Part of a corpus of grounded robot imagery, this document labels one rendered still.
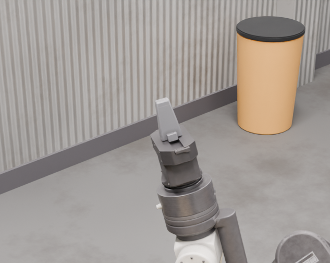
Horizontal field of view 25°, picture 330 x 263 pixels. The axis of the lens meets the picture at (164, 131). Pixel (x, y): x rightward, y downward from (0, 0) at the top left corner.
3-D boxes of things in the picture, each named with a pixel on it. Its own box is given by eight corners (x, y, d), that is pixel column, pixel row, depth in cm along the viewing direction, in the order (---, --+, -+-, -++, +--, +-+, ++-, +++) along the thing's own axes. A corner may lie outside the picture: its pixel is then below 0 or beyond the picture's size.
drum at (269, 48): (262, 104, 516) (268, 11, 487) (310, 123, 489) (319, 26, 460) (218, 122, 490) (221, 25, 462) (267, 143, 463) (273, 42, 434)
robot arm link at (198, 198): (191, 118, 122) (208, 185, 126) (134, 135, 121) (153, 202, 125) (209, 140, 110) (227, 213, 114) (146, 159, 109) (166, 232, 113)
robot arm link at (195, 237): (169, 197, 125) (185, 257, 128) (154, 228, 115) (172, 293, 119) (236, 188, 122) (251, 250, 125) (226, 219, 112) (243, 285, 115)
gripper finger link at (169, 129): (171, 96, 114) (181, 134, 116) (151, 103, 114) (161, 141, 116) (173, 99, 113) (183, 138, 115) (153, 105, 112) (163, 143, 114)
